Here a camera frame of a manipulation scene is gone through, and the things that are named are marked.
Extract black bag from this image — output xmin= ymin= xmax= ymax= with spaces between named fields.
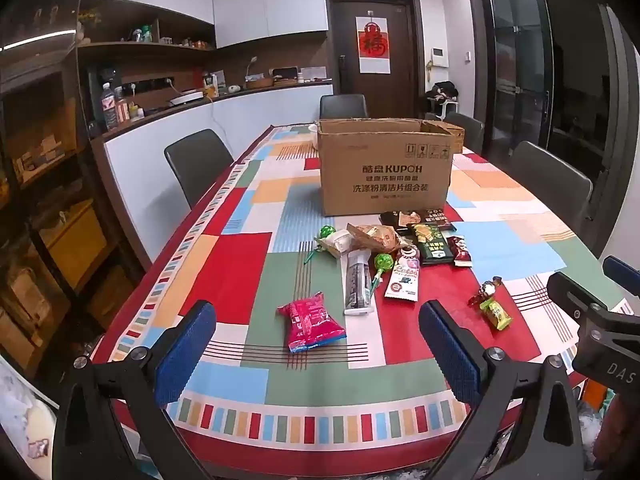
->
xmin=430 ymin=81 xmax=459 ymax=104

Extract white pastry packet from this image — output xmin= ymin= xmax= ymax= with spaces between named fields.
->
xmin=315 ymin=229 xmax=354 ymax=259

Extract brown bread packet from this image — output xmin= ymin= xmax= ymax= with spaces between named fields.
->
xmin=347 ymin=223 xmax=401 ymax=256

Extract green wrapped candy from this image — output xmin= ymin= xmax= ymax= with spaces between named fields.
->
xmin=479 ymin=296 xmax=512 ymax=331

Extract white upper wall cabinets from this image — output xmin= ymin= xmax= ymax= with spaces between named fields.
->
xmin=80 ymin=0 xmax=329 ymax=51

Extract dark red small packet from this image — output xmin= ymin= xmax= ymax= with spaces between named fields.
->
xmin=446 ymin=235 xmax=473 ymax=268

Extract black cracker packet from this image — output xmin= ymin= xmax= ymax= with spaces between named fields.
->
xmin=380 ymin=208 xmax=453 ymax=233

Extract dark green cracker packet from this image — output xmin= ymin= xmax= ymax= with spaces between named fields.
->
xmin=410 ymin=223 xmax=456 ymax=266

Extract red snack packet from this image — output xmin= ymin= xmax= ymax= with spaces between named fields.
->
xmin=276 ymin=291 xmax=347 ymax=355

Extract grey dining chair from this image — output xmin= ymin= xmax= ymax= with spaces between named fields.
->
xmin=510 ymin=141 xmax=594 ymax=235
xmin=164 ymin=129 xmax=235 ymax=209
xmin=320 ymin=94 xmax=369 ymax=120
xmin=444 ymin=112 xmax=485 ymax=154

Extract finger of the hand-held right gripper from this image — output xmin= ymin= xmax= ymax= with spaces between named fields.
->
xmin=546 ymin=272 xmax=608 ymax=322
xmin=602 ymin=255 xmax=640 ymax=287

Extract brown cardboard box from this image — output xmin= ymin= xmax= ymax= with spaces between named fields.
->
xmin=309 ymin=119 xmax=466 ymax=216

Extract pink bear snack packet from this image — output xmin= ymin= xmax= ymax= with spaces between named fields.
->
xmin=384 ymin=247 xmax=422 ymax=302

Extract brown and red wrapped candy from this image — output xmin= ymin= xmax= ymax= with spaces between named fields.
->
xmin=468 ymin=276 xmax=502 ymax=307

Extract colourful patchwork tablecloth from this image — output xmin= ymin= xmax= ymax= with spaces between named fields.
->
xmin=90 ymin=125 xmax=636 ymax=476

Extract white and clear bar packet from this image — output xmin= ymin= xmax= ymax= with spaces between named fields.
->
xmin=342 ymin=252 xmax=375 ymax=316

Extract white counter cabinet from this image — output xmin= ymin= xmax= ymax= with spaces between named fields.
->
xmin=102 ymin=80 xmax=333 ymax=271

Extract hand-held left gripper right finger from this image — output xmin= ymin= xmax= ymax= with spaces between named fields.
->
xmin=419 ymin=301 xmax=583 ymax=480

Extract dark storage shelving unit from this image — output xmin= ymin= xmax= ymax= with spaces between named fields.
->
xmin=0 ymin=35 xmax=137 ymax=366

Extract wooden wall shelf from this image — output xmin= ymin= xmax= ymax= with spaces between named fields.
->
xmin=77 ymin=0 xmax=217 ymax=63

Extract white plastic bag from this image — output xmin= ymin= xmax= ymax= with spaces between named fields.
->
xmin=0 ymin=355 xmax=57 ymax=480

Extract dark wooden door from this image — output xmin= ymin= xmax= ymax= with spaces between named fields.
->
xmin=325 ymin=0 xmax=423 ymax=121

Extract red and white door poster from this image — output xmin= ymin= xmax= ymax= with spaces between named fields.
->
xmin=356 ymin=16 xmax=391 ymax=73

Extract white round plate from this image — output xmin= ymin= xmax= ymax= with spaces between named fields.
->
xmin=166 ymin=90 xmax=206 ymax=107

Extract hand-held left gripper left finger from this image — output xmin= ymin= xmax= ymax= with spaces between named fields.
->
xmin=52 ymin=301 xmax=217 ymax=480

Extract dark glass sliding door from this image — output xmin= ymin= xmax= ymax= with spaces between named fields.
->
xmin=480 ymin=0 xmax=557 ymax=157

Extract green lollipop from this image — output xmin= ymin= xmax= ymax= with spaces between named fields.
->
xmin=303 ymin=225 xmax=336 ymax=265
xmin=366 ymin=254 xmax=395 ymax=295

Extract clear water bottle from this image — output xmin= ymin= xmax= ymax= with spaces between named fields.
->
xmin=101 ymin=82 xmax=119 ymax=131

